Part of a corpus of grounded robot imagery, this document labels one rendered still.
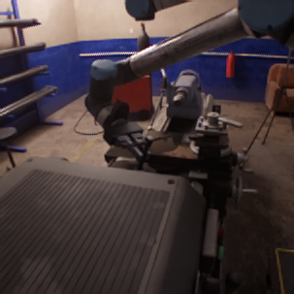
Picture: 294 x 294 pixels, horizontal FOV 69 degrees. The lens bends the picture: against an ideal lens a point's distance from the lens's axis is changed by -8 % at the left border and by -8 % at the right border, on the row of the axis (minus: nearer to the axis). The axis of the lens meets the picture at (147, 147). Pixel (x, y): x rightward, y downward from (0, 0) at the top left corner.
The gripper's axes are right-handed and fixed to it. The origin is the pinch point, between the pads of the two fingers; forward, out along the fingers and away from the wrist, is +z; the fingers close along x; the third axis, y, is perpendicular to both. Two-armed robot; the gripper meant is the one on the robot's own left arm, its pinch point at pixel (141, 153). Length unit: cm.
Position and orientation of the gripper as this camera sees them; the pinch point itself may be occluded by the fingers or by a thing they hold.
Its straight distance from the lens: 73.4
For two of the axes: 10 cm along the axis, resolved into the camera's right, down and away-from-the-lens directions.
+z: 5.8, 6.2, -5.2
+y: -3.0, 7.6, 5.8
